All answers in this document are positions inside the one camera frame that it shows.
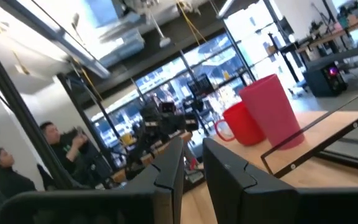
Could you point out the wooden workbench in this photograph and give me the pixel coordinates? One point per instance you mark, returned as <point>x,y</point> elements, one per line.
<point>337,32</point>

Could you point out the wooden shelf with black frame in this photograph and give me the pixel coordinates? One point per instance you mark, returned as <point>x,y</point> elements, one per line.
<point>319,133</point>

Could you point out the person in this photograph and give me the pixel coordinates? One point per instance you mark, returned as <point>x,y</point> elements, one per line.
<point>2,180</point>
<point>59,146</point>

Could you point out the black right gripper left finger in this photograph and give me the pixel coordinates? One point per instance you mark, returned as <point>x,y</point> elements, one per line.
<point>160,193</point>

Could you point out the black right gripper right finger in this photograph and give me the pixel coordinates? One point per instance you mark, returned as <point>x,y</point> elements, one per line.
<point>241,193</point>

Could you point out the pink plastic cup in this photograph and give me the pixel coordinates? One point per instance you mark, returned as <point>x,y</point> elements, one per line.
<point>272,112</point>

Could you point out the red plastic mug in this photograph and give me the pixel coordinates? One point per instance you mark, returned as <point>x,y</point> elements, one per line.
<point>244,124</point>

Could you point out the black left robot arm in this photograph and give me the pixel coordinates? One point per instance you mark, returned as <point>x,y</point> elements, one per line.
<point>160,124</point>

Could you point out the black computer tower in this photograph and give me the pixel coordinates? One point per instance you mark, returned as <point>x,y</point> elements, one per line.
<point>325,79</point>

